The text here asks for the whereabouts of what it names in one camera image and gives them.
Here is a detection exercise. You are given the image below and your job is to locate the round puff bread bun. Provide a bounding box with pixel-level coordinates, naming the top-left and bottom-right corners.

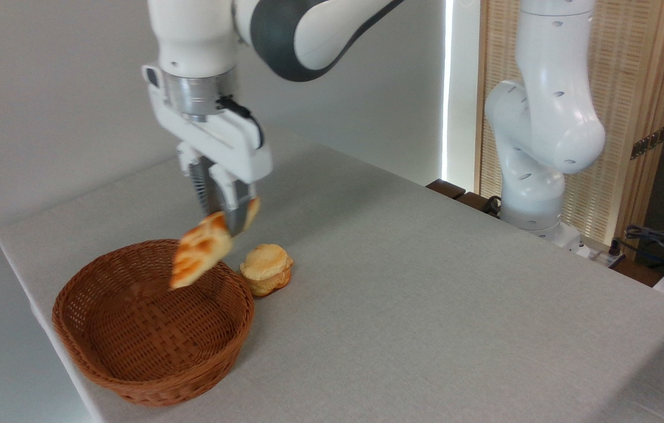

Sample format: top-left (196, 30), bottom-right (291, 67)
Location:
top-left (240, 243), bottom-right (294, 297)

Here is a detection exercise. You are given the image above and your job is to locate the wooden slatted folding screen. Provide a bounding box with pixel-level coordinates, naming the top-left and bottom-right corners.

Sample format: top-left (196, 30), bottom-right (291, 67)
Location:
top-left (475, 0), bottom-right (664, 259)

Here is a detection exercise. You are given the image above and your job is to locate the grey tablecloth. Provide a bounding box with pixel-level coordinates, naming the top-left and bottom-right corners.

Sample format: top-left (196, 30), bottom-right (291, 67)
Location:
top-left (0, 126), bottom-right (664, 423)

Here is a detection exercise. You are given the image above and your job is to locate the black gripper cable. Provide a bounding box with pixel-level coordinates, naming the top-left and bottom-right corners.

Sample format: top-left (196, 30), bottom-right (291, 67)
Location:
top-left (216, 95), bottom-right (265, 149)

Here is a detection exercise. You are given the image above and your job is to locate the brown wicker basket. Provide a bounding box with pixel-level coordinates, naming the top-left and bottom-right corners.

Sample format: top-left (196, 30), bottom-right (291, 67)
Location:
top-left (52, 239), bottom-right (255, 408)

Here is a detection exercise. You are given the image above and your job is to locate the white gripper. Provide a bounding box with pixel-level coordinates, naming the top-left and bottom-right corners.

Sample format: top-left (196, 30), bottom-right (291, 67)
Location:
top-left (142, 63), bottom-right (274, 237)

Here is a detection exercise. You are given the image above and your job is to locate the long braided bread loaf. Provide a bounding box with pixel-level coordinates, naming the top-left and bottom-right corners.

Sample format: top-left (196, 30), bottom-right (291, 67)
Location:
top-left (169, 197), bottom-right (261, 290)

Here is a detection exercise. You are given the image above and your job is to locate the dark metal screen hinge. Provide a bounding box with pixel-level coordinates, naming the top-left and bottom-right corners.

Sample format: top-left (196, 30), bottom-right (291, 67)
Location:
top-left (631, 125), bottom-right (664, 160)

